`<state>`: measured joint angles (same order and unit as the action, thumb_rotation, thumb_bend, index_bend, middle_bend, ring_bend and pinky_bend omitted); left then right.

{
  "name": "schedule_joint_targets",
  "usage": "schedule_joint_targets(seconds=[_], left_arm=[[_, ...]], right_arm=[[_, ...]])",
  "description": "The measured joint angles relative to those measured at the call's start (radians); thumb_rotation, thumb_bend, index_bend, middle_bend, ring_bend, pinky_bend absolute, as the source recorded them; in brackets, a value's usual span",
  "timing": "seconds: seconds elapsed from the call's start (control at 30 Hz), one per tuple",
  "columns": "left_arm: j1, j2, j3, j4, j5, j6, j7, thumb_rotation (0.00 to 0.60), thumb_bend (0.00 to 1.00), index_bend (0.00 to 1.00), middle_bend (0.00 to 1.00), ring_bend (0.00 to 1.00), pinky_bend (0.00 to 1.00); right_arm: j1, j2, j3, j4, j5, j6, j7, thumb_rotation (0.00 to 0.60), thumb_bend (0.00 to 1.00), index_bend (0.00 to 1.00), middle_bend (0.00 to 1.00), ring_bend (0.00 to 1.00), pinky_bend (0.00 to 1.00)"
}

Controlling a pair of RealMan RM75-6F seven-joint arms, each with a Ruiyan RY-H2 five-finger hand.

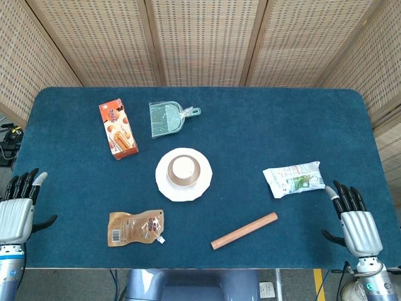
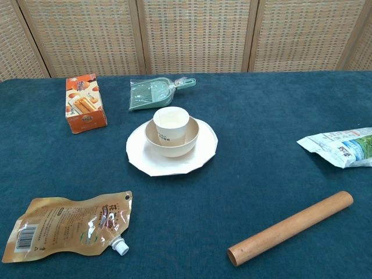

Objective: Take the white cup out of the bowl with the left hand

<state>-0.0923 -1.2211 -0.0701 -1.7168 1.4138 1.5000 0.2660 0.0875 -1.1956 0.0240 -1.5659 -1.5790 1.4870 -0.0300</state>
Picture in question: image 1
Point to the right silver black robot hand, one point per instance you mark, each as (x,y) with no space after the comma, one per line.
(360,230)

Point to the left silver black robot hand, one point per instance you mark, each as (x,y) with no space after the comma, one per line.
(14,219)

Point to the white paper cup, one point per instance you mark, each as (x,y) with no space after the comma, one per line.
(182,166)

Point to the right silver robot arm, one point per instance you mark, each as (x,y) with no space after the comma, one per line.
(372,280)

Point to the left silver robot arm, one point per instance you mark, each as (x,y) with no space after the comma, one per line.
(9,272)

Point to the white green snack bag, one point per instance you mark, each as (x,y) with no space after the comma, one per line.
(293,180)

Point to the white power strip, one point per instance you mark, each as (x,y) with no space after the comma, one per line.
(267,289)

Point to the wooden rolling pin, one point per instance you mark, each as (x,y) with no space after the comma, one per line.
(244,231)

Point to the golden spout pouch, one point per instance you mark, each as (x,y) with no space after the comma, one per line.
(134,229)

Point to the orange snack box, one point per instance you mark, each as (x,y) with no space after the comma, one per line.
(119,128)

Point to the blue table mat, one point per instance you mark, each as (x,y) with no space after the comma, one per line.
(250,131)

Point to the white plate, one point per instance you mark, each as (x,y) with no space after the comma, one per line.
(205,180)

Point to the beige bowl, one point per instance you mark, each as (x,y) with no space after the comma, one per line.
(185,181)

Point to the grey blue robot torso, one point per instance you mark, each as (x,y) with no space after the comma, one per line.
(191,287)

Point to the green plastic dustpan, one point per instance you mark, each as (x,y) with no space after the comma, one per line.
(164,120)

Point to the bamboo folding screen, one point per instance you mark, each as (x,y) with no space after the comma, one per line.
(203,40)

